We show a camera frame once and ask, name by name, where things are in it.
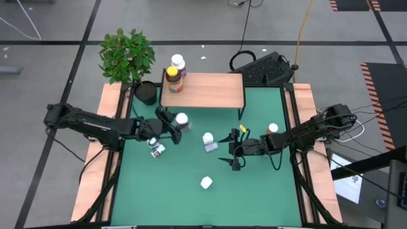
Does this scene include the black perforated metal box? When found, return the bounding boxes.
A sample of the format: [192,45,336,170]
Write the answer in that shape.
[233,51,295,85]

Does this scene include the white printed sheet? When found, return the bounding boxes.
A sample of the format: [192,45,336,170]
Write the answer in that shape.
[329,152,363,205]

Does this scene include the maroon label bottle white lid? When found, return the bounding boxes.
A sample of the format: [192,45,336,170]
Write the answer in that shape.
[170,53,188,79]

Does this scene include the brown bottle yellow lid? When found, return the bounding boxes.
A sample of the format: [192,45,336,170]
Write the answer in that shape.
[165,66,184,94]

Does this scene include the wooden shelf black metal legs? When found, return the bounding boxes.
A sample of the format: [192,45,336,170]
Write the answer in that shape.
[160,68,247,120]

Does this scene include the grey flat object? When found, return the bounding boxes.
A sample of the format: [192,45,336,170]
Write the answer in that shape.
[0,66,24,76]

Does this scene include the potted green plant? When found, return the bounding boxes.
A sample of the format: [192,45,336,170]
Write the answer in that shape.
[97,27,159,106]

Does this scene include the green table mat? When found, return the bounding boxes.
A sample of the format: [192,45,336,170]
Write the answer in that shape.
[110,86,302,227]

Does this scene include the wooden side board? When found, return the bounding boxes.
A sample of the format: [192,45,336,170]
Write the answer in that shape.
[70,83,123,223]
[292,83,343,223]

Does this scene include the small white bottle red label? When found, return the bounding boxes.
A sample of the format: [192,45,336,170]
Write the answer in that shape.
[149,143,167,159]

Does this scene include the white looped cable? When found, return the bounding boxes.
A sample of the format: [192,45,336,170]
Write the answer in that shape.
[333,119,366,143]

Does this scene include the black aluminium table frame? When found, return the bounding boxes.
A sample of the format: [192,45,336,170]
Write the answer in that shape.
[76,81,343,229]

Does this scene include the black beam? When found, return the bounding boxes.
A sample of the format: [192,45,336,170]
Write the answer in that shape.
[330,145,407,181]

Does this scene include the grey cabinet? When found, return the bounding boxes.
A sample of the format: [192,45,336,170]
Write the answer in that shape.
[383,158,407,229]

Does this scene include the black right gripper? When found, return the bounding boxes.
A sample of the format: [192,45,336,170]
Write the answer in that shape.
[218,128,271,172]

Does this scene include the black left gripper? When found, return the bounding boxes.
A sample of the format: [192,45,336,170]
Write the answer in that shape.
[138,107,183,146]

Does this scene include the green label bottle white lid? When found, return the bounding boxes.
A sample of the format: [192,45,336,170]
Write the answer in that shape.
[174,112,193,133]

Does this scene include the black mat orange striped edge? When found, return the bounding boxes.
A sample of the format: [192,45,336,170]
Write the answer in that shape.
[370,0,407,12]
[329,0,371,12]
[360,62,407,151]

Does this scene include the black coiled cable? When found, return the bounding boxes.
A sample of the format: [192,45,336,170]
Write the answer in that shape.
[228,0,257,72]

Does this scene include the yellow cable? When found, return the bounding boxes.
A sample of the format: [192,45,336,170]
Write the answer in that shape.
[293,0,315,71]

